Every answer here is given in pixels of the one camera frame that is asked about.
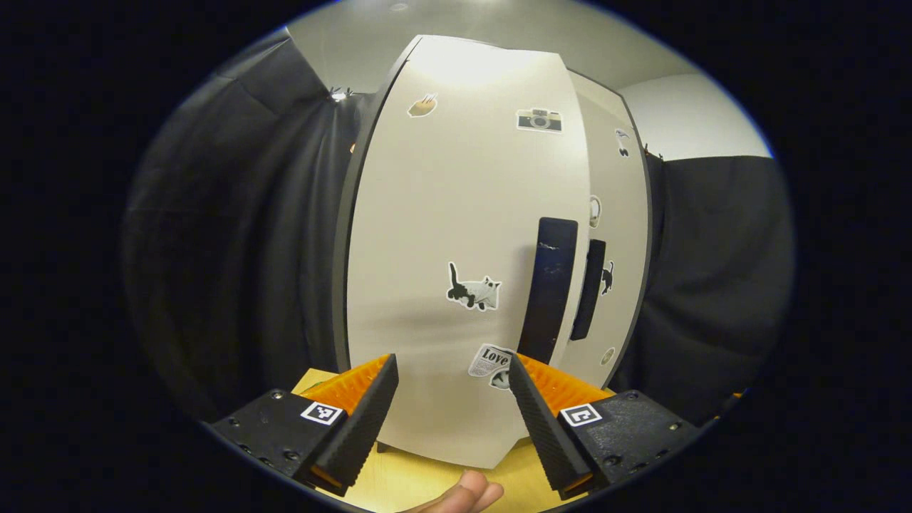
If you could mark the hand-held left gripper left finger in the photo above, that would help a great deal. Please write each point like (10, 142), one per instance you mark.
(363, 427)

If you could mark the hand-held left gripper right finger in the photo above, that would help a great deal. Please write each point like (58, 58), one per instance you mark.
(545, 434)

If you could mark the white cabinet door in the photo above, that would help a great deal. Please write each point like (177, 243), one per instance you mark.
(623, 185)
(442, 214)

